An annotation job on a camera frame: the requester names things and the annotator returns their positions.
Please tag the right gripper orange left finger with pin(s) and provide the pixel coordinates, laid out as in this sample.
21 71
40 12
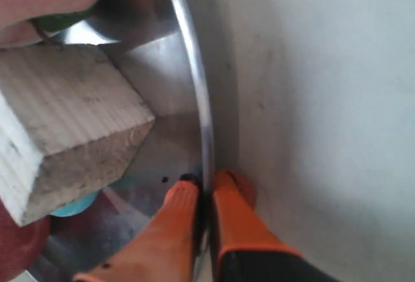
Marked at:
165 249

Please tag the turquoise toy bone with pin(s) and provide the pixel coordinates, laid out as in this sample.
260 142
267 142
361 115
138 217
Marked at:
75 207

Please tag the wooden block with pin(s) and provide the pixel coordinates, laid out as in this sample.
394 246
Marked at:
70 125

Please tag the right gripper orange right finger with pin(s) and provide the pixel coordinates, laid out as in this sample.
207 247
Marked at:
245 249

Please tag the dark red toy fruit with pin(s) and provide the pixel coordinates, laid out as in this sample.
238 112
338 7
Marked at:
20 246

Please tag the silver metal bowl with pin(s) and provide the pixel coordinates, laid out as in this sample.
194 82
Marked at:
155 46

